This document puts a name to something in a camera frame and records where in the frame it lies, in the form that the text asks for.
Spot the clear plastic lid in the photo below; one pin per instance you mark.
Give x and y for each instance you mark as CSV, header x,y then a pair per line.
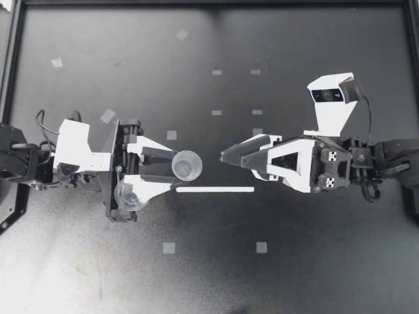
x,y
129,200

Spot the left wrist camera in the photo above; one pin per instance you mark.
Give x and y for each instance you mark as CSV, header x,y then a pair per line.
x,y
75,144

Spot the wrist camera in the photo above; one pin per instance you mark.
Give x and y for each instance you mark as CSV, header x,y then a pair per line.
x,y
330,114
75,144

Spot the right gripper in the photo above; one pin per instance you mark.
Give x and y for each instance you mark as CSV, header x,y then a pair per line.
x,y
340,167

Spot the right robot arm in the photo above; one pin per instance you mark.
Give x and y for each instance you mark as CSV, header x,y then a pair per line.
x,y
393,153

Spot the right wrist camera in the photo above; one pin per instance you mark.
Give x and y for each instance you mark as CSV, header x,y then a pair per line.
x,y
330,114

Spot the black frame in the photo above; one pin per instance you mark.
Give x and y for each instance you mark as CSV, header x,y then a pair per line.
x,y
13,49

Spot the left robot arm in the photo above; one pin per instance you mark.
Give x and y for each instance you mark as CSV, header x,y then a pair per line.
x,y
16,153

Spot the clear plastic cup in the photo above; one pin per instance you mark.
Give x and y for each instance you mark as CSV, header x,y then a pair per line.
x,y
188,165

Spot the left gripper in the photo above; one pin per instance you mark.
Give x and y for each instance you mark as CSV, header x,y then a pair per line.
x,y
113,183

